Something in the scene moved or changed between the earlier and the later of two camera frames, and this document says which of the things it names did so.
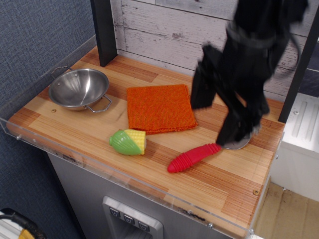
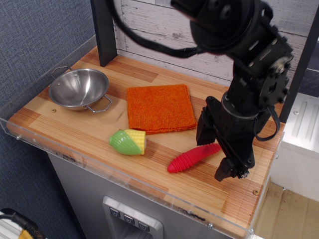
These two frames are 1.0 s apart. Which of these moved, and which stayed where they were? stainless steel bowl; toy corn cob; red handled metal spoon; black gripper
Moved: black gripper
Stayed: toy corn cob; red handled metal spoon; stainless steel bowl
